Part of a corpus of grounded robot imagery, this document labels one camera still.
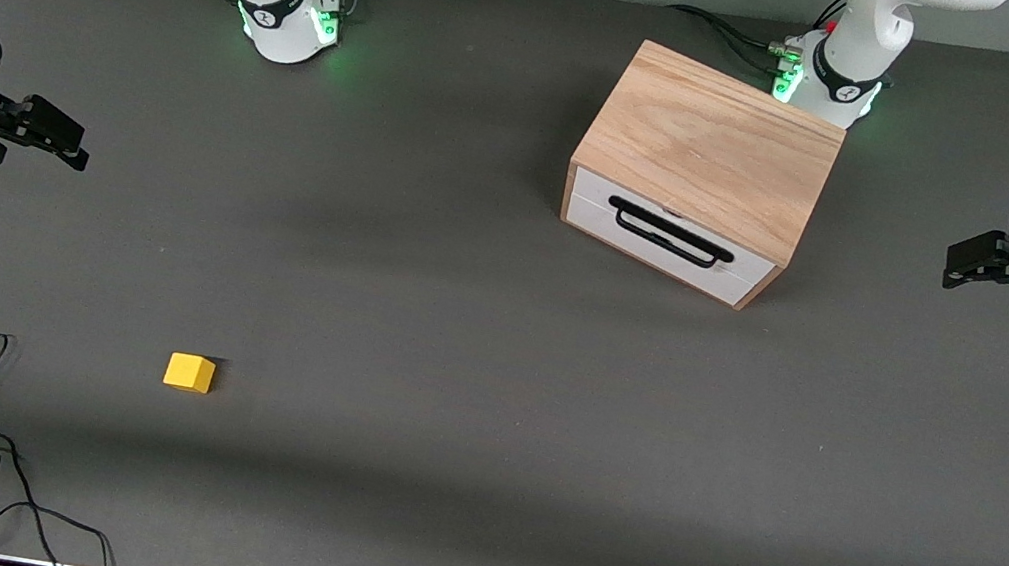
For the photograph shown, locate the light wooden cabinet box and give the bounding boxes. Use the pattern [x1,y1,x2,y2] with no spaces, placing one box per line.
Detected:
[550,30,856,323]

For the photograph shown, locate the black metal drawer handle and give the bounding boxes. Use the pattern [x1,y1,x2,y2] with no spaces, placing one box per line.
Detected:
[601,195,741,273]

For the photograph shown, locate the wooden drawer with white front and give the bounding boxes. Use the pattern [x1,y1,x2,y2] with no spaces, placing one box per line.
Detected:
[558,165,787,313]

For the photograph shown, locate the yellow cube block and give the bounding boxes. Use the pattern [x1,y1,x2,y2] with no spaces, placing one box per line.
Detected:
[162,351,218,397]

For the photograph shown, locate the black left arm base cables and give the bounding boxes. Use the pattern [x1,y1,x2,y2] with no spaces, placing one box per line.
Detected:
[659,0,849,85]

